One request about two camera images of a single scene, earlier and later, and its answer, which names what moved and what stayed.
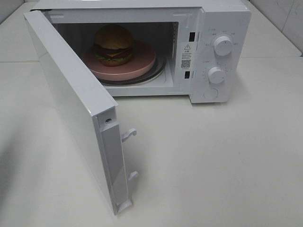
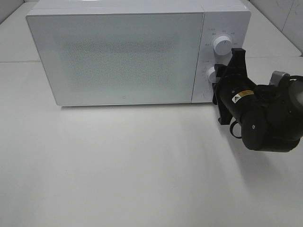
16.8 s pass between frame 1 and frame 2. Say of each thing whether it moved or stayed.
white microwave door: moved
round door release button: stayed
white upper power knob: stayed
